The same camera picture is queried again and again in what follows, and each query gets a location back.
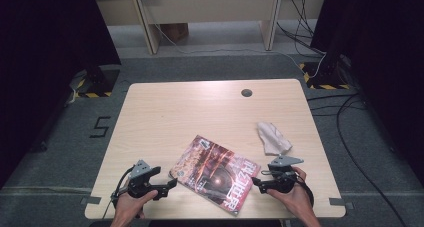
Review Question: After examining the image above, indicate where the brown cardboard box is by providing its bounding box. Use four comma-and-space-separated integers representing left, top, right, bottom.
159, 22, 190, 43

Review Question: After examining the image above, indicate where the white textured cloth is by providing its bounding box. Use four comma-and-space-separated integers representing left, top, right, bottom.
256, 121, 294, 156

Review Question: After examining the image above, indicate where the glossy red purple magazine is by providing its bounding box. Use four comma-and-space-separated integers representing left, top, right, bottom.
169, 134, 262, 217

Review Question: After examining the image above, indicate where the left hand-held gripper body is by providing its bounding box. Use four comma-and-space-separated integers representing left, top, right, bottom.
127, 159, 158, 199

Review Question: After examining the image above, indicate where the short black floor cable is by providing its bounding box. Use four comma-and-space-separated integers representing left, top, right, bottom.
309, 103, 368, 118
306, 93, 359, 102

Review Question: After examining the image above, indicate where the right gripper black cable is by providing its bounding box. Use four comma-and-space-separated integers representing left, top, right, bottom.
293, 172, 315, 209

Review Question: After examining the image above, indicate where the long white cable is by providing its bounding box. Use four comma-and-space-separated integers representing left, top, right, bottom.
141, 0, 328, 80

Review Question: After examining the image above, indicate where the black stand base hazard tape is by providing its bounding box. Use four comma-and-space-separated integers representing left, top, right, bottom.
298, 51, 351, 91
68, 65, 122, 100

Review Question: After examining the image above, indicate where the person's left hand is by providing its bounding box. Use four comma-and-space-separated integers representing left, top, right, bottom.
113, 189, 160, 221

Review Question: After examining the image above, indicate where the beige wooden desk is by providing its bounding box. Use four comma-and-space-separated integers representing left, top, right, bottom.
89, 0, 329, 56

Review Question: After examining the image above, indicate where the bundle of black cables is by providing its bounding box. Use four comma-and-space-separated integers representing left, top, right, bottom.
275, 0, 327, 57

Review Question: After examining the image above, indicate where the grey tape piece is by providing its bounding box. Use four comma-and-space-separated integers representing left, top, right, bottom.
80, 195, 102, 206
329, 197, 354, 211

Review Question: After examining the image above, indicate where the person's right hand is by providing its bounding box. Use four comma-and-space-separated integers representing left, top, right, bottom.
266, 166, 315, 219

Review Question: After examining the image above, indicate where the long black floor cable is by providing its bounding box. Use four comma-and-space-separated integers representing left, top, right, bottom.
335, 92, 406, 227

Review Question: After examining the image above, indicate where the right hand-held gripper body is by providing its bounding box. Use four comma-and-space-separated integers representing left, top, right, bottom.
269, 154, 305, 194

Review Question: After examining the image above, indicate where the black curtain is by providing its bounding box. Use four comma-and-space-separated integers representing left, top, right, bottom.
311, 0, 424, 185
0, 0, 122, 190

